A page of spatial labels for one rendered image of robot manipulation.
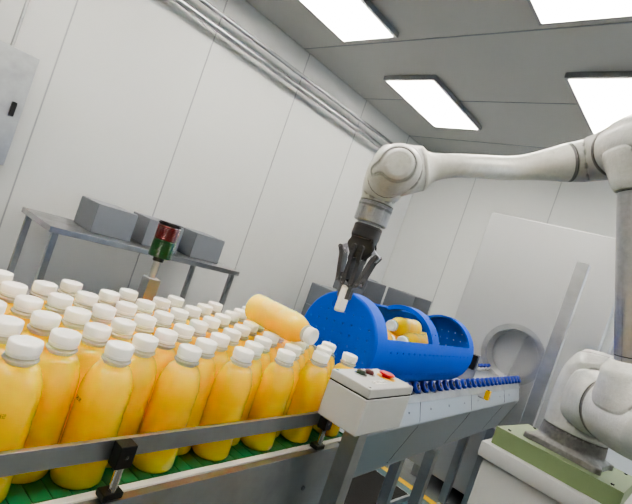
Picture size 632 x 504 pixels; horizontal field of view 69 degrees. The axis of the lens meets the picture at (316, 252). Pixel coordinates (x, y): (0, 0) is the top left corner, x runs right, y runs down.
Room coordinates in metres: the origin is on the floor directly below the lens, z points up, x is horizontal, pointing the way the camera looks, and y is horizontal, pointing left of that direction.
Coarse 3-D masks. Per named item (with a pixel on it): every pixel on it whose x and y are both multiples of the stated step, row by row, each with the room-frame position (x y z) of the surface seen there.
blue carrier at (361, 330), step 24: (312, 312) 1.44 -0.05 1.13; (336, 312) 1.39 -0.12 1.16; (360, 312) 1.34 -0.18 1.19; (384, 312) 1.78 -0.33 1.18; (408, 312) 1.89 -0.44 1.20; (336, 336) 1.37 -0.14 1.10; (360, 336) 1.33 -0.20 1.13; (384, 336) 1.33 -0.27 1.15; (432, 336) 1.62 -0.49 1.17; (456, 336) 2.02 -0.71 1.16; (336, 360) 1.36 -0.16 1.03; (360, 360) 1.31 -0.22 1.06; (384, 360) 1.34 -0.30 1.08; (408, 360) 1.47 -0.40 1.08; (432, 360) 1.63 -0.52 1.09; (456, 360) 1.82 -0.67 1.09
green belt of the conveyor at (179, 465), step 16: (240, 448) 0.91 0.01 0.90; (272, 448) 0.95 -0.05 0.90; (176, 464) 0.77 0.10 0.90; (192, 464) 0.79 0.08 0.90; (208, 464) 0.81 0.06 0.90; (48, 480) 0.63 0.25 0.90; (128, 480) 0.69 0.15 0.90; (16, 496) 0.58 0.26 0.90; (32, 496) 0.59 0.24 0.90; (48, 496) 0.60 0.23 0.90; (64, 496) 0.61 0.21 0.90
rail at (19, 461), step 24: (168, 432) 0.71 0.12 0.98; (192, 432) 0.74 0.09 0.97; (216, 432) 0.79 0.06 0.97; (240, 432) 0.84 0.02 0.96; (264, 432) 0.89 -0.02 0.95; (0, 456) 0.53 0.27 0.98; (24, 456) 0.55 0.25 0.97; (48, 456) 0.57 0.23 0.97; (72, 456) 0.59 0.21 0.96; (96, 456) 0.62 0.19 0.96
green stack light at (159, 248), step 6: (156, 240) 1.24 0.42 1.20; (162, 240) 1.23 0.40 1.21; (150, 246) 1.25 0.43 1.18; (156, 246) 1.23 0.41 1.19; (162, 246) 1.23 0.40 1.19; (168, 246) 1.24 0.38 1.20; (174, 246) 1.26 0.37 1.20; (150, 252) 1.24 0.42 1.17; (156, 252) 1.23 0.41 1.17; (162, 252) 1.24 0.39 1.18; (168, 252) 1.25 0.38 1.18; (162, 258) 1.24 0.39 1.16; (168, 258) 1.25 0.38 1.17
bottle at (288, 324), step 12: (252, 300) 1.13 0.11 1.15; (264, 300) 1.12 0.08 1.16; (252, 312) 1.11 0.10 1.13; (264, 312) 1.09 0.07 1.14; (276, 312) 1.07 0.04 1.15; (288, 312) 1.07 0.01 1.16; (264, 324) 1.09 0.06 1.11; (276, 324) 1.06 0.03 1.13; (288, 324) 1.04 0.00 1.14; (300, 324) 1.04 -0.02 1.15; (288, 336) 1.05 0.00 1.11; (300, 336) 1.03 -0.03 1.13
